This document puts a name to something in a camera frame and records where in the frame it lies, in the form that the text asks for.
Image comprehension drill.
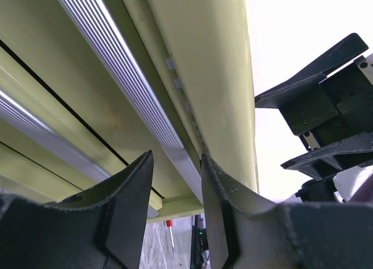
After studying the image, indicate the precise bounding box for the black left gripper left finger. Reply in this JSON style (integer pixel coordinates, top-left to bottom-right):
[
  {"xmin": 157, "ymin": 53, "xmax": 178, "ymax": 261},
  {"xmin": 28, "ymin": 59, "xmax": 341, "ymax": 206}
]
[{"xmin": 1, "ymin": 152, "xmax": 154, "ymax": 268}]

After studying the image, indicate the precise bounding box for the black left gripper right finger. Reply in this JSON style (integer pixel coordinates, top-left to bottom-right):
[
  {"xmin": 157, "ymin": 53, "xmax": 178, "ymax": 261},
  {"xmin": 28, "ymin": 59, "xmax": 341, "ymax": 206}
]
[{"xmin": 200, "ymin": 155, "xmax": 372, "ymax": 268}]

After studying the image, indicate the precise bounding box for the green metal drawer cabinet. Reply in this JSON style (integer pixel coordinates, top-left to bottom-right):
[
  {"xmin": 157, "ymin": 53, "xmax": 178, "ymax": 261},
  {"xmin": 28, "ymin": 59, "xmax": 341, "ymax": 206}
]
[{"xmin": 1, "ymin": 0, "xmax": 258, "ymax": 222}]

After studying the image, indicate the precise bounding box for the red blue screwdriver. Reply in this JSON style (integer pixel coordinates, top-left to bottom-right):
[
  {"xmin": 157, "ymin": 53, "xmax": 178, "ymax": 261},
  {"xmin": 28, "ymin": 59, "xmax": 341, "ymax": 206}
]
[{"xmin": 166, "ymin": 220, "xmax": 176, "ymax": 257}]

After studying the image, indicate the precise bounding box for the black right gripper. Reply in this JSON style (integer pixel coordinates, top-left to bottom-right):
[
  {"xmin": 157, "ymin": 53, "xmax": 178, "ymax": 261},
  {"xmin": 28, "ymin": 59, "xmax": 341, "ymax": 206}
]
[{"xmin": 255, "ymin": 33, "xmax": 372, "ymax": 179}]

